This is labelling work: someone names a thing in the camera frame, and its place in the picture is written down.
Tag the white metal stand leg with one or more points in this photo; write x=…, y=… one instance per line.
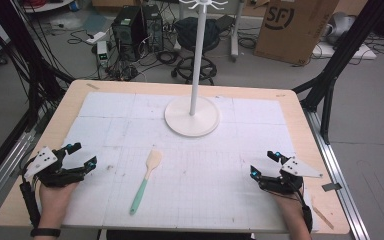
x=235, y=40

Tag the person's left hand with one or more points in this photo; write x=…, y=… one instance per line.
x=56, y=200

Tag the black tape piece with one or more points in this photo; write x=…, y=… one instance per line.
x=331, y=187

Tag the brown cardboard box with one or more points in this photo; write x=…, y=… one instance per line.
x=293, y=30

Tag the person's right hand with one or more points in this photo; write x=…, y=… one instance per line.
x=290, y=210

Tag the thin wooden stick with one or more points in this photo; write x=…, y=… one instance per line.
x=323, y=218

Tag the grey round appliance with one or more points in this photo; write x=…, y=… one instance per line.
x=340, y=26

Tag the white hook stand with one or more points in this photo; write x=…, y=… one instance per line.
x=193, y=120

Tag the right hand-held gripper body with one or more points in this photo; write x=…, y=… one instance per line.
x=291, y=176

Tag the slim black computer tower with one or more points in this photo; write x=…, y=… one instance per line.
x=154, y=26

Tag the large black computer tower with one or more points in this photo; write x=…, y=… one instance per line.
x=128, y=31

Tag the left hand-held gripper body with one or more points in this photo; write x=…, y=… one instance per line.
x=51, y=173

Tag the white flat board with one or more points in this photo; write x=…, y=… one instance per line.
x=346, y=51

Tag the black office chair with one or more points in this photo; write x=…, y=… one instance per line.
x=188, y=31

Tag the black wristband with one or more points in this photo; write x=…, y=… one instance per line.
x=45, y=232

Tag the white grid mat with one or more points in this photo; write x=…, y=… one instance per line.
x=196, y=186

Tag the white power strip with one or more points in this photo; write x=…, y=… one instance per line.
x=96, y=37

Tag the small white device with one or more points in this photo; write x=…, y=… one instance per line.
x=102, y=53

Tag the aluminium rail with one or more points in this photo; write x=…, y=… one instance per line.
x=3, y=170
x=336, y=173

